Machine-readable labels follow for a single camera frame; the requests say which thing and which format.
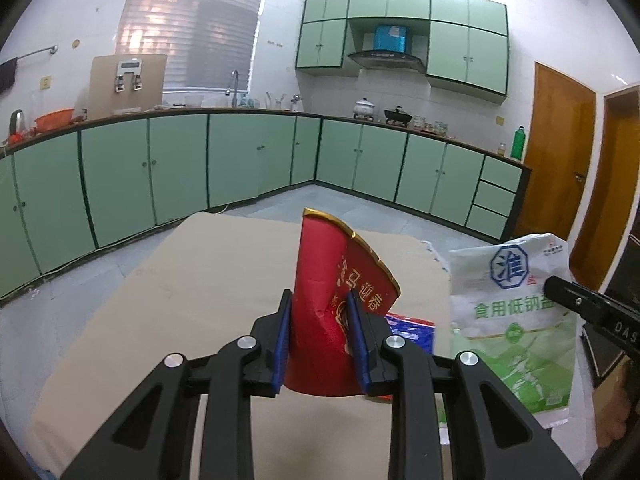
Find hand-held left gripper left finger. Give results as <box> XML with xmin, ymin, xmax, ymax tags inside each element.
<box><xmin>60</xmin><ymin>289</ymin><xmax>293</xmax><ymax>480</ymax></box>

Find green kitchen cabinets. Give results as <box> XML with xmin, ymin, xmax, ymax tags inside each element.
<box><xmin>0</xmin><ymin>110</ymin><xmax>531</xmax><ymax>301</ymax></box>
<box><xmin>295</xmin><ymin>0</ymin><xmax>510</xmax><ymax>106</ymax></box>

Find green lower kitchen cabinets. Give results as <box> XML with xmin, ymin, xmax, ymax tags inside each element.
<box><xmin>0</xmin><ymin>110</ymin><xmax>531</xmax><ymax>301</ymax></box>

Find dark cloth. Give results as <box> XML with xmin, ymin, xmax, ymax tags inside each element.
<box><xmin>0</xmin><ymin>58</ymin><xmax>18</xmax><ymax>93</ymax></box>

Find beige table mat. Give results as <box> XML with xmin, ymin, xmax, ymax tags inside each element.
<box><xmin>30</xmin><ymin>211</ymin><xmax>453</xmax><ymax>480</ymax></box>

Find window blinds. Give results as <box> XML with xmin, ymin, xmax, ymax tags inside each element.
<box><xmin>116</xmin><ymin>0</ymin><xmax>268</xmax><ymax>96</ymax></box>

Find blue hood duct cover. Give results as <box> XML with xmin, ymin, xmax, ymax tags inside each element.
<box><xmin>372</xmin><ymin>25</ymin><xmax>412</xmax><ymax>53</ymax></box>

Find green upper kitchen cabinets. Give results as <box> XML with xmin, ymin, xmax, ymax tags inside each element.
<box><xmin>295</xmin><ymin>0</ymin><xmax>510</xmax><ymax>106</ymax></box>

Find person's right hand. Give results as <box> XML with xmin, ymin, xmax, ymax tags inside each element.
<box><xmin>595</xmin><ymin>360</ymin><xmax>640</xmax><ymax>451</ymax></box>

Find range hood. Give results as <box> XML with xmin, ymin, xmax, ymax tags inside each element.
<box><xmin>347</xmin><ymin>50</ymin><xmax>426</xmax><ymax>72</ymax></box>

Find brown wooden door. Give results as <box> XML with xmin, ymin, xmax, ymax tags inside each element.
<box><xmin>512</xmin><ymin>61</ymin><xmax>597</xmax><ymax>241</ymax></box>
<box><xmin>570</xmin><ymin>85</ymin><xmax>640</xmax><ymax>291</ymax></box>

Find red paper cup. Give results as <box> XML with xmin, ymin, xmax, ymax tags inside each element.
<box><xmin>282</xmin><ymin>206</ymin><xmax>402</xmax><ymax>398</ymax></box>

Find orange plastic basin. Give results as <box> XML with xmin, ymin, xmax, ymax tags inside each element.
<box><xmin>34</xmin><ymin>108</ymin><xmax>76</xmax><ymax>133</ymax></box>

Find white green plastic salt bag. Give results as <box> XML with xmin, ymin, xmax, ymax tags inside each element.
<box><xmin>447</xmin><ymin>232</ymin><xmax>578</xmax><ymax>428</ymax></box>

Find metal towel bar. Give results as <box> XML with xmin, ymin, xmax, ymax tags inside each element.
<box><xmin>15</xmin><ymin>45</ymin><xmax>58</xmax><ymax>61</ymax></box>

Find glass condiment jars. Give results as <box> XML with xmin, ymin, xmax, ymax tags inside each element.
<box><xmin>412</xmin><ymin>116</ymin><xmax>448</xmax><ymax>136</ymax></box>

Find wooden board with scale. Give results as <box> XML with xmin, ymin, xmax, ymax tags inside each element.
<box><xmin>87</xmin><ymin>54</ymin><xmax>167</xmax><ymax>118</ymax></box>

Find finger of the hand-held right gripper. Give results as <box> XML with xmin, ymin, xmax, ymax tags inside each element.
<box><xmin>543</xmin><ymin>275</ymin><xmax>608</xmax><ymax>319</ymax></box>

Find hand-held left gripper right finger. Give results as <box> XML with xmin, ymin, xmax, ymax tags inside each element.
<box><xmin>346</xmin><ymin>292</ymin><xmax>583</xmax><ymax>480</ymax></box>

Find blue red printed packet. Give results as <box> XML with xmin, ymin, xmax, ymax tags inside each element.
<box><xmin>370</xmin><ymin>312</ymin><xmax>437</xmax><ymax>403</ymax></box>

